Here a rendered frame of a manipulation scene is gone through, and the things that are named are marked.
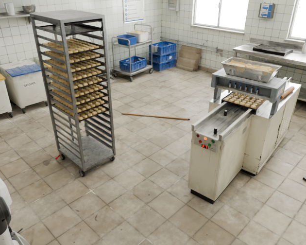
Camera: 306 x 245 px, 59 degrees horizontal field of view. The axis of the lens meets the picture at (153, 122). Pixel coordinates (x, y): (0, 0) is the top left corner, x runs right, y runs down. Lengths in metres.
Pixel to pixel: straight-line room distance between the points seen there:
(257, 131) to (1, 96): 3.91
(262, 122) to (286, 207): 0.94
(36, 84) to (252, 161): 3.73
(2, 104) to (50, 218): 2.57
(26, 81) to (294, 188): 4.31
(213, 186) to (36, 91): 3.57
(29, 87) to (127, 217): 3.10
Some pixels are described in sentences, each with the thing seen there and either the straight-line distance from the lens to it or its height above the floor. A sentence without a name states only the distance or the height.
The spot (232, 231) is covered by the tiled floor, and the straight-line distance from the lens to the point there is 2.93.
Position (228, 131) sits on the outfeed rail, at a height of 0.89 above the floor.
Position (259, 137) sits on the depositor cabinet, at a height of 0.59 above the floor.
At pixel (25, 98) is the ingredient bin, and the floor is 0.27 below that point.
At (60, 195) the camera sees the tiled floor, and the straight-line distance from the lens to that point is 3.31.
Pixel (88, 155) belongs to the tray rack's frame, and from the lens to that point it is 3.57.
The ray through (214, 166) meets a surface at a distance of 2.76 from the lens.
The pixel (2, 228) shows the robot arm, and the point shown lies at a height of 1.26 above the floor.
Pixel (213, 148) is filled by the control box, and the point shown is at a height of 0.73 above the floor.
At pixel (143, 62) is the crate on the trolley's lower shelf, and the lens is 6.61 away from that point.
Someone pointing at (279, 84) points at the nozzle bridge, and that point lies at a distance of 3.09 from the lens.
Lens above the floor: 2.19
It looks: 29 degrees down
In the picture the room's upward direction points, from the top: straight up
